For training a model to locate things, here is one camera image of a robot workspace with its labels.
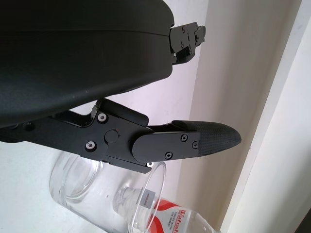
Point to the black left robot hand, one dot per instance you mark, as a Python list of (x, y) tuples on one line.
[(73, 60)]

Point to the clear plastic water bottle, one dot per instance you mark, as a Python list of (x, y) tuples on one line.
[(184, 218)]

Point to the clear glass cup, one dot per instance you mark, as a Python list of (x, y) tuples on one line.
[(80, 184)]

